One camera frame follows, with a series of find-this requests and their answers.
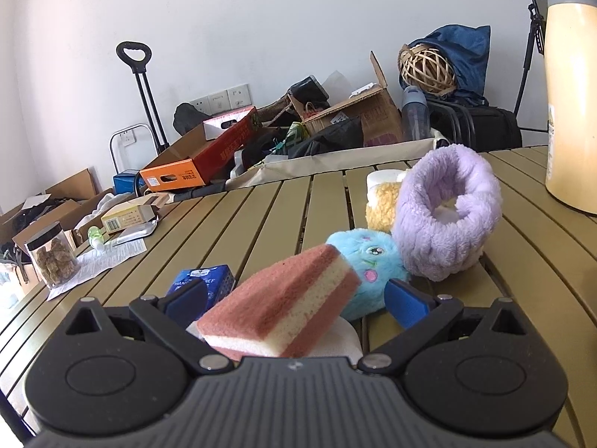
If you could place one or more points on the white wall socket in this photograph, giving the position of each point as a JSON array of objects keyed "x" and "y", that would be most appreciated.
[
  {"x": 200, "y": 105},
  {"x": 218, "y": 101},
  {"x": 126, "y": 137},
  {"x": 239, "y": 97}
]

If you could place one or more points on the small brown paper bag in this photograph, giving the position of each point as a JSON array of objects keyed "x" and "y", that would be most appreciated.
[{"x": 313, "y": 111}]

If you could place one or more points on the dark clothes pile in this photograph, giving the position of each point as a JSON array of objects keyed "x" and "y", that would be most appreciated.
[{"x": 39, "y": 206}]

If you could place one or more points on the rattan ball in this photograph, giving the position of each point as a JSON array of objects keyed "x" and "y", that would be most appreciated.
[{"x": 427, "y": 70}]

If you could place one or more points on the yellow medicine box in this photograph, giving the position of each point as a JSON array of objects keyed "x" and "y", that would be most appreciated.
[{"x": 128, "y": 217}]

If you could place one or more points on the olive folding slatted table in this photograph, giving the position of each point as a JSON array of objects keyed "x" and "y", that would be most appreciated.
[{"x": 280, "y": 214}]

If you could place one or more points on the pink sponge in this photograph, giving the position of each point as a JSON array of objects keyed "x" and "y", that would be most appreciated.
[{"x": 280, "y": 303}]

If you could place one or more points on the white cloth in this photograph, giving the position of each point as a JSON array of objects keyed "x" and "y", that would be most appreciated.
[{"x": 109, "y": 200}]

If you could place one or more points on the silver foil pack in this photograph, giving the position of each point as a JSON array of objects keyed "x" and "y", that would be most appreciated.
[{"x": 140, "y": 233}]

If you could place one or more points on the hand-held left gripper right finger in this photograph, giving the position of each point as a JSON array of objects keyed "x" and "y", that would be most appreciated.
[{"x": 405, "y": 305}]

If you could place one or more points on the cream thermos jug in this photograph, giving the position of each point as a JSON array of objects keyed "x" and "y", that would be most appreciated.
[{"x": 571, "y": 102}]

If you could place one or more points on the green snack packet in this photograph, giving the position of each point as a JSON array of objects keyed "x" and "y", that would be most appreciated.
[{"x": 294, "y": 134}]

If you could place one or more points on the blue tissue packet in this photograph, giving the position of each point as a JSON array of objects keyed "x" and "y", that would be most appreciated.
[{"x": 219, "y": 280}]

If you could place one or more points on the printed paper leaflet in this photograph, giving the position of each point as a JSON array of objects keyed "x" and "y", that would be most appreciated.
[{"x": 102, "y": 261}]

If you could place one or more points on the cardboard box with dark clothes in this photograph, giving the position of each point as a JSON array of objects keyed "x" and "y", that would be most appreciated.
[{"x": 74, "y": 182}]

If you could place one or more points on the cardboard box with white cloth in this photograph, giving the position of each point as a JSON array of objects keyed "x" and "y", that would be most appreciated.
[{"x": 86, "y": 229}]

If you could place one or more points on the orange cardboard box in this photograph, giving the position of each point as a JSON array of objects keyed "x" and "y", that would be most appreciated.
[{"x": 205, "y": 154}]

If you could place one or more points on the clear jar of brown snacks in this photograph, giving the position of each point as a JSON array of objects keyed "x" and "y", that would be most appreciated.
[{"x": 51, "y": 256}]

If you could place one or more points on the black leather item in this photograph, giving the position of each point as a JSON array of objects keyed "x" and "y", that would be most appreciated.
[{"x": 308, "y": 88}]

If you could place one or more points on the black tripod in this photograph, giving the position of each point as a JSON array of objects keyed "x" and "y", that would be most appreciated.
[{"x": 531, "y": 56}]

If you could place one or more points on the white adapter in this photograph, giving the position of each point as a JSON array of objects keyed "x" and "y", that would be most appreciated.
[{"x": 363, "y": 89}]

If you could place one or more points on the yellow fuzzy ball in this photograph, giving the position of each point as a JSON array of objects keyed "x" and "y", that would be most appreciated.
[{"x": 380, "y": 205}]

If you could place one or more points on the black soft bag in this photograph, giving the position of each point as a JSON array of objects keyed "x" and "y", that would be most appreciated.
[{"x": 189, "y": 119}]

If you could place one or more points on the black pouch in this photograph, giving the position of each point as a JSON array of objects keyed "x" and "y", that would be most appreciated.
[{"x": 326, "y": 140}]

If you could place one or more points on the white metal frame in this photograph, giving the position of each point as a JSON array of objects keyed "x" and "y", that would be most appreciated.
[{"x": 112, "y": 154}]

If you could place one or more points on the white foam cylinder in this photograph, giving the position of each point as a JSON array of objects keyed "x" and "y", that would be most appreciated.
[{"x": 385, "y": 178}]

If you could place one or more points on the light blue plush toy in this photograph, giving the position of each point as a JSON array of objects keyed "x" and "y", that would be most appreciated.
[{"x": 368, "y": 261}]

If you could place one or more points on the small green bottle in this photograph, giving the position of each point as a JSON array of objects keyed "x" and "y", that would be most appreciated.
[{"x": 96, "y": 236}]

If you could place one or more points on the lavender plush headband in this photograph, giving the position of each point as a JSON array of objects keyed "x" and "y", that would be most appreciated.
[{"x": 419, "y": 224}]

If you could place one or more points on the grey water bottle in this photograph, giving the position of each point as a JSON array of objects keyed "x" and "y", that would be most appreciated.
[{"x": 414, "y": 112}]

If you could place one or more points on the open brown cardboard box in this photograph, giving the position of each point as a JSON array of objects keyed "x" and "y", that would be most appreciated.
[{"x": 368, "y": 112}]

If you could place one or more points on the blue box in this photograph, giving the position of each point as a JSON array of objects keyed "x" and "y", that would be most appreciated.
[{"x": 126, "y": 182}]

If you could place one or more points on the navy blue bag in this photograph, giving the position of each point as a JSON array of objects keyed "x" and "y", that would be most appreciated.
[{"x": 468, "y": 56}]

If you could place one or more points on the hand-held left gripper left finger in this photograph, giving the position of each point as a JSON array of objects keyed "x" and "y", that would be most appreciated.
[{"x": 186, "y": 301}]

